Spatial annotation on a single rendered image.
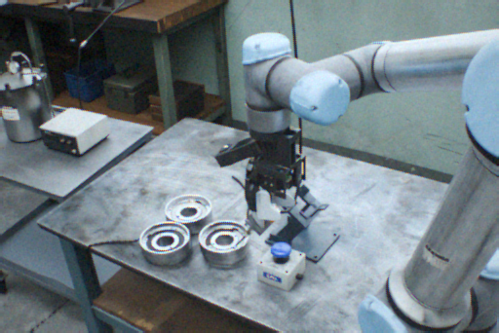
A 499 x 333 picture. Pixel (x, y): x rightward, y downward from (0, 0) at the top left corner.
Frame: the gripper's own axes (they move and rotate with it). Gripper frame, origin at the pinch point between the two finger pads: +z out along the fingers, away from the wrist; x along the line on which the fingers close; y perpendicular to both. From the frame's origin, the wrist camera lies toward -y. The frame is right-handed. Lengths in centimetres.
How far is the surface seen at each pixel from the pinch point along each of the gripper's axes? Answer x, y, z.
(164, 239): -5.4, -22.3, 11.1
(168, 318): -5.4, -26.1, 38.1
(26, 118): 21, -110, 16
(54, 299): 11, -112, 93
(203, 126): 42, -49, 13
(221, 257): -4.4, -7.6, 10.4
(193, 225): 0.6, -19.0, 10.1
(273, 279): -3.7, 4.2, 11.2
